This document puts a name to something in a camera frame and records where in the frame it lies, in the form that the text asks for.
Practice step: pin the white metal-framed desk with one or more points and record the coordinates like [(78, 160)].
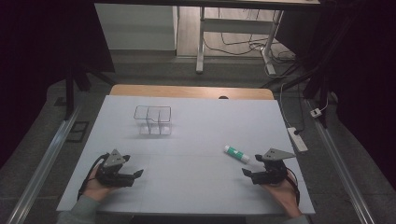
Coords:
[(236, 25)]

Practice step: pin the white power strip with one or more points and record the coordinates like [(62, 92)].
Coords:
[(298, 140)]

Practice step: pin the person's right hand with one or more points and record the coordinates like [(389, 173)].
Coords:
[(285, 196)]

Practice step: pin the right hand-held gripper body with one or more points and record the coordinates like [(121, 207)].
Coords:
[(272, 172)]

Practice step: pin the person's left hand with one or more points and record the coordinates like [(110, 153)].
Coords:
[(95, 189)]

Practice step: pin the white cabinet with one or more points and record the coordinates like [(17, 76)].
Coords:
[(135, 28)]

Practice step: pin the black table grommet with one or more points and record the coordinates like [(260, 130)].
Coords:
[(223, 97)]

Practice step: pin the wooden table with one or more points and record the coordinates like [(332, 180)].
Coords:
[(186, 91)]

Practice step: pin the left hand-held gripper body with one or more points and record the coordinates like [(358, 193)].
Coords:
[(112, 174)]

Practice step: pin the clear plastic divided organizer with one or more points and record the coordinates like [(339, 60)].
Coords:
[(153, 119)]

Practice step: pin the white table cover sheet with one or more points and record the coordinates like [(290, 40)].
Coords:
[(193, 140)]

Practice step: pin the black rectangular floor frame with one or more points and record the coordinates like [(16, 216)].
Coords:
[(77, 131)]

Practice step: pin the silver metal floor rail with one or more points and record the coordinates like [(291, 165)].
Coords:
[(342, 165), (46, 158)]

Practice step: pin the black curtain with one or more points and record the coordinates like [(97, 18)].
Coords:
[(37, 62), (367, 77)]

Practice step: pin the green and white glue stick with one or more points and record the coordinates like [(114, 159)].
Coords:
[(236, 153)]

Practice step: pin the white power adapter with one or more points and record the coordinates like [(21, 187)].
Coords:
[(316, 112)]

